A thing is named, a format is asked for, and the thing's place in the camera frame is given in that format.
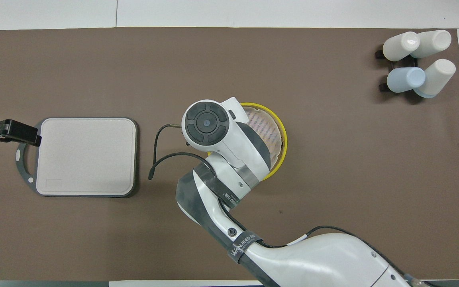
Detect yellow rimmed steamer lid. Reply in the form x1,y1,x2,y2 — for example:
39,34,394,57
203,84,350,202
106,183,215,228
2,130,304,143
208,102,288,182

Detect grey cutting board black rim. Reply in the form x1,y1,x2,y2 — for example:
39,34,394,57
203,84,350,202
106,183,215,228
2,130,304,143
16,117,138,198

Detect brown table mat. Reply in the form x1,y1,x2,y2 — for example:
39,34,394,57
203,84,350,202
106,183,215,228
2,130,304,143
0,27,459,281

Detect black cup rack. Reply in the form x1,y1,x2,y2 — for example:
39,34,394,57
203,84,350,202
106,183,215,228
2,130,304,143
375,49,420,93

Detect cream cup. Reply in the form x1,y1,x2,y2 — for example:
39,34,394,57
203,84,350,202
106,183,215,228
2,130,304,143
382,31,420,62

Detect light blue cup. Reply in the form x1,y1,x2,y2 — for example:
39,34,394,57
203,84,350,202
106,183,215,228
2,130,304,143
386,67,426,93

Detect white cup blue rim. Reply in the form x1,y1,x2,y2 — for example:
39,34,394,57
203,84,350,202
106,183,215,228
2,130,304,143
414,59,456,98
411,30,452,59

